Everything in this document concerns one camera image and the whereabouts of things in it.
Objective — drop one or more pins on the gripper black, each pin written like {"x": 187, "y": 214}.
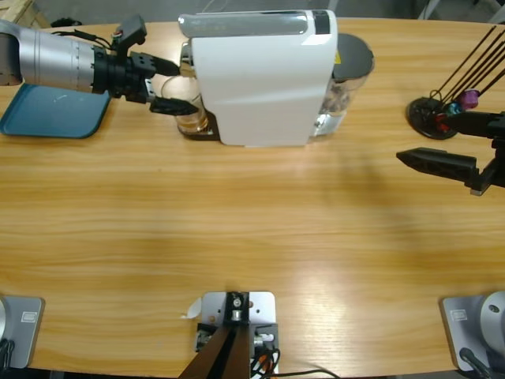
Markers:
{"x": 491, "y": 169}
{"x": 118, "y": 75}

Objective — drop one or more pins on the clear drinking glass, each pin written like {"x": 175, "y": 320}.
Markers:
{"x": 191, "y": 124}

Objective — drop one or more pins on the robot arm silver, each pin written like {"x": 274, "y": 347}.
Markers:
{"x": 47, "y": 59}

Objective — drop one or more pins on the robot arm grey base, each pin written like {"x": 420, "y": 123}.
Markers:
{"x": 465, "y": 335}
{"x": 23, "y": 331}

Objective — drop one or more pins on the red coffee capsule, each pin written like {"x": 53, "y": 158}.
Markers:
{"x": 442, "y": 121}

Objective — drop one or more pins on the teal coffee capsule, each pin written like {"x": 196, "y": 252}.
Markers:
{"x": 455, "y": 108}

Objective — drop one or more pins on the purple coffee capsule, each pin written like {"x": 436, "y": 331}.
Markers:
{"x": 470, "y": 98}

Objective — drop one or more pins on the white capsule coffee machine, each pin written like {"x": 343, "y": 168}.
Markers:
{"x": 256, "y": 87}

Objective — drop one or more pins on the black capsule holder with rods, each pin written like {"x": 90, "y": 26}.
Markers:
{"x": 422, "y": 114}

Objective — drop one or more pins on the teal plastic tray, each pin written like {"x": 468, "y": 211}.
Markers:
{"x": 51, "y": 114}

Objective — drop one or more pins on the black object on floor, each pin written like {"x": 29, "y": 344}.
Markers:
{"x": 65, "y": 22}

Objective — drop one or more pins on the clear water tank black lid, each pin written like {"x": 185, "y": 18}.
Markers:
{"x": 353, "y": 55}

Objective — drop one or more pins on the white paper tape piece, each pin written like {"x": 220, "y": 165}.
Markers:
{"x": 193, "y": 310}

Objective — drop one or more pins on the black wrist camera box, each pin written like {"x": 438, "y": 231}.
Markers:
{"x": 130, "y": 31}

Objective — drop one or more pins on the white metal frame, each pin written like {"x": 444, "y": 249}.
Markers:
{"x": 432, "y": 8}

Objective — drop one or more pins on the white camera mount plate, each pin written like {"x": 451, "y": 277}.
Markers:
{"x": 262, "y": 304}

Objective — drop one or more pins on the dark camera mount post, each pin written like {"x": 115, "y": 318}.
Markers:
{"x": 225, "y": 355}

